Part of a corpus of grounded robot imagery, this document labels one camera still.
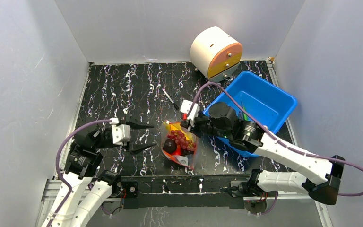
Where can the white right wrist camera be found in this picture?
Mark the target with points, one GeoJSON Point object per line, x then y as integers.
{"type": "Point", "coordinates": [189, 110]}

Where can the blue plastic bin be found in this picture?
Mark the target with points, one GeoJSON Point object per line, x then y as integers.
{"type": "Point", "coordinates": [268, 104]}

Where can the white round drawer cabinet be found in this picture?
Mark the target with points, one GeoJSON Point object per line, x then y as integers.
{"type": "Point", "coordinates": [215, 54]}

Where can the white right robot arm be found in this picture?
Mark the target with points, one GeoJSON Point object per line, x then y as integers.
{"type": "Point", "coordinates": [311, 175]}

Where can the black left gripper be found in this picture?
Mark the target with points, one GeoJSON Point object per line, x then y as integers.
{"type": "Point", "coordinates": [136, 126]}

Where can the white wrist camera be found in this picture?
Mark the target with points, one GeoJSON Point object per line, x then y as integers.
{"type": "Point", "coordinates": [121, 134]}
{"type": "Point", "coordinates": [189, 110]}

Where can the clear zip top bag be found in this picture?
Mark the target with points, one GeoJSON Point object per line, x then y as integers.
{"type": "Point", "coordinates": [188, 161]}

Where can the light purple grape bunch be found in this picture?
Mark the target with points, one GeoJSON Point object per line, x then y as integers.
{"type": "Point", "coordinates": [183, 141]}

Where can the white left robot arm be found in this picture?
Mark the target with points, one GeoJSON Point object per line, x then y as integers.
{"type": "Point", "coordinates": [81, 192]}

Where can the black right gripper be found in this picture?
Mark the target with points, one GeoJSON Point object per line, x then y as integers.
{"type": "Point", "coordinates": [195, 123]}

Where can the dark mangosteen green leaves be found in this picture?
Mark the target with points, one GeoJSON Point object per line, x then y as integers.
{"type": "Point", "coordinates": [169, 146]}

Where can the yellow banana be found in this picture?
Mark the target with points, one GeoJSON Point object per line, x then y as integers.
{"type": "Point", "coordinates": [175, 126]}

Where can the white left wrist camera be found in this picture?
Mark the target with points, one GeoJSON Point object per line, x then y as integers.
{"type": "Point", "coordinates": [121, 134]}

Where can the black white marker pen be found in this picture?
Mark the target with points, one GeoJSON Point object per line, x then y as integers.
{"type": "Point", "coordinates": [170, 99]}

